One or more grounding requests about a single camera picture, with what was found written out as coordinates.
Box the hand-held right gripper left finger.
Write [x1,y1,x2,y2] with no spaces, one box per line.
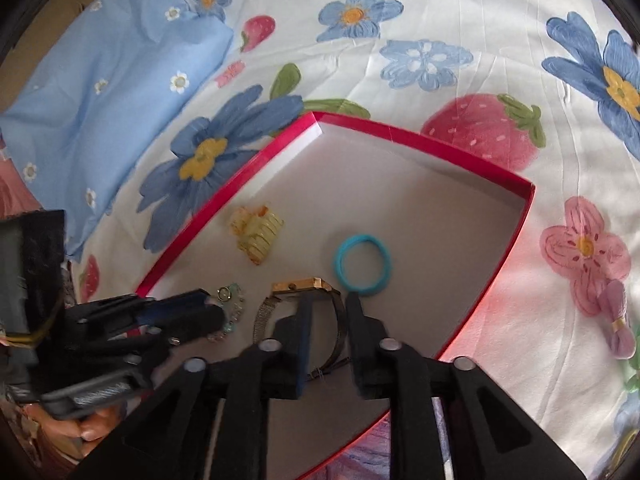
[75,292,321,480]

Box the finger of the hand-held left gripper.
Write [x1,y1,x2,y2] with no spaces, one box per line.
[39,336,175,420]
[64,287,226,347]

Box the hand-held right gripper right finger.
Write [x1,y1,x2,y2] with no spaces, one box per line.
[346,291,587,480]

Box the wristwatch with grey strap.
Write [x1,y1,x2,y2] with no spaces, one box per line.
[252,276,351,376]

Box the teal beaded bracelet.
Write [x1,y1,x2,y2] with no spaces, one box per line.
[207,282,247,343]

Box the blue hair tie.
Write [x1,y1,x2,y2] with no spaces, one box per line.
[333,233,392,297]

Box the yellow hair claw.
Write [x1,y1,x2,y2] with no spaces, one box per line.
[227,205,285,266]

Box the red shallow cardboard box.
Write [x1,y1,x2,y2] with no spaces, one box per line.
[134,111,537,480]

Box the purple hair accessory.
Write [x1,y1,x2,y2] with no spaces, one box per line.
[597,280,637,359]

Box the person's left hand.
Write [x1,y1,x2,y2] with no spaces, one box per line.
[27,402,128,463]

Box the pink pillow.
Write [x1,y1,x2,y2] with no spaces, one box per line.
[0,145,45,221]

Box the light blue daisy pillow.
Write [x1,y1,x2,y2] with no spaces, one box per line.
[0,0,235,263]

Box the white floral bedsheet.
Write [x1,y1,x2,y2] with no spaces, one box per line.
[65,0,640,480]

